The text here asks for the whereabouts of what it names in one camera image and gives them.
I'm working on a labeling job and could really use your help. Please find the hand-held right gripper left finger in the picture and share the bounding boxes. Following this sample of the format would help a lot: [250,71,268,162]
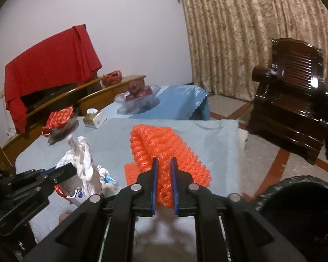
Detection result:
[22,157,158,262]

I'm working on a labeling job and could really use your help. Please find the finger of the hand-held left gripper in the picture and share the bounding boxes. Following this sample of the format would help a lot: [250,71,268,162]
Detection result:
[30,163,77,195]
[15,168,58,179]

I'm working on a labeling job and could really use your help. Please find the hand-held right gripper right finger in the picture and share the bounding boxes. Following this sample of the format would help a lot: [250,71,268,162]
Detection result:
[171,157,307,262]

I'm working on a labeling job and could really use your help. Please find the white plastic bag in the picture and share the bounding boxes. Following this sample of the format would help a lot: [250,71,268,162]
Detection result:
[56,136,103,197]

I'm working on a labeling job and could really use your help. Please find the orange foam net wrap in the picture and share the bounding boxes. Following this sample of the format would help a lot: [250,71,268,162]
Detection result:
[124,125,212,209]

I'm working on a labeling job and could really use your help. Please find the black bin with liner bag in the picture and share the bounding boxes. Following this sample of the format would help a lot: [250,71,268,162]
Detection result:
[254,175,328,262]

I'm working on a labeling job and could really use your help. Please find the small white blue carton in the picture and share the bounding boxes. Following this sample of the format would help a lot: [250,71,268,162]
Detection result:
[66,189,85,206]

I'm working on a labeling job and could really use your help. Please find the crumpled grey tissue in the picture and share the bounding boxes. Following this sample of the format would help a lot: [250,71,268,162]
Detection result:
[102,183,122,197]

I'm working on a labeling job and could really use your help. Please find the light blue towel cloth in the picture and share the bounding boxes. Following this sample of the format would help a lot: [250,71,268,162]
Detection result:
[15,116,245,262]

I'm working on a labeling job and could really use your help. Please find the tissue box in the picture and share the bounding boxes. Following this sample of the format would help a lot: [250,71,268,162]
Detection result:
[83,108,108,129]

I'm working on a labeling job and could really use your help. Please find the black television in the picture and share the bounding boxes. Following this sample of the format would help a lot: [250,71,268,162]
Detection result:
[20,83,80,113]

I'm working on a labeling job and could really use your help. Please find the glass fruit bowl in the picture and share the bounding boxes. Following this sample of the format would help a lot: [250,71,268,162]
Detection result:
[114,84,160,115]

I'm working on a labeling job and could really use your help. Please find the blue plastic tablecloth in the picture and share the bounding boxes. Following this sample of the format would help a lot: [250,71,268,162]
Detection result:
[98,84,211,121]

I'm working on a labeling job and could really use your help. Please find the large red apple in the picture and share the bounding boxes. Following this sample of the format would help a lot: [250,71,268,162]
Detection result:
[128,81,145,97]

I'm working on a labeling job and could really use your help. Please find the red plastic bag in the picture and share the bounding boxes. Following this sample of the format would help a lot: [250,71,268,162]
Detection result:
[102,70,123,86]

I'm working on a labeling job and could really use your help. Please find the red cloth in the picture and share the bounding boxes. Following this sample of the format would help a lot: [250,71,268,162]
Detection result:
[5,25,103,134]

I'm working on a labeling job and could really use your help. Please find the dark wooden armchair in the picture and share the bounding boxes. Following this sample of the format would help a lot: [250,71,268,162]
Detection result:
[247,38,328,165]

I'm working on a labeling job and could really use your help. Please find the beige patterned curtain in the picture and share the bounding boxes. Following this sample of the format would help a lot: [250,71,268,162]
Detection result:
[172,0,328,101]

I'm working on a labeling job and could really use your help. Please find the red plastic ring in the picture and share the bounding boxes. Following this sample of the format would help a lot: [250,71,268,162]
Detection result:
[54,184,69,201]

